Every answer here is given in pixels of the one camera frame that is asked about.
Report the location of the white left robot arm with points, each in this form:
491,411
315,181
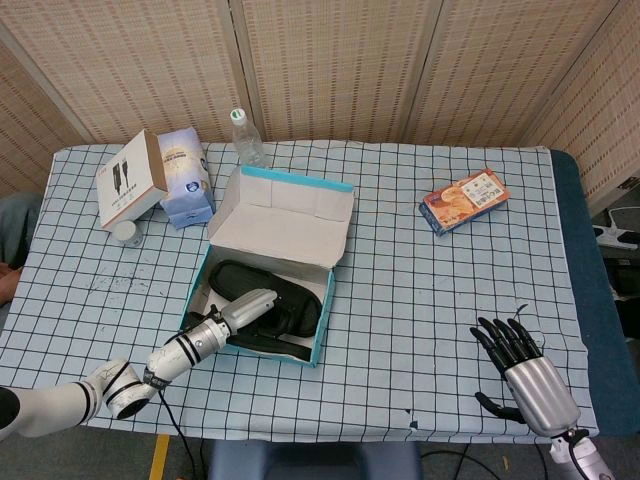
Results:
100,390

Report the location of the orange snack package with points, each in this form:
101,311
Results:
465,202

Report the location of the teal cardboard shoe box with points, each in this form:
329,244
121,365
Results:
280,225

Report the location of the bamboo folding screen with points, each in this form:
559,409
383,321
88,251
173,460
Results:
350,65

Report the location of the black rubber slipper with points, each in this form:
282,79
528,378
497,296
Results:
270,345
295,300

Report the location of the clear plastic bottle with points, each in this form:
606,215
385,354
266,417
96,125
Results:
248,142

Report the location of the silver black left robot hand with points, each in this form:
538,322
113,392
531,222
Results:
247,307

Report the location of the pale blue tissue pack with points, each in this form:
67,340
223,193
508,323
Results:
187,180

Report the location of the dark blue chair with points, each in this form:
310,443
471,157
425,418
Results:
310,460

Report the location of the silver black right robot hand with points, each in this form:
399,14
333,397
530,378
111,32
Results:
540,395

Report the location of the checkered pale blue tablecloth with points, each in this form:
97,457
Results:
425,310

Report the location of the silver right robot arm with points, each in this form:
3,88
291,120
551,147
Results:
582,455

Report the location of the person in jeans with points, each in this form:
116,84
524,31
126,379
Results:
15,230

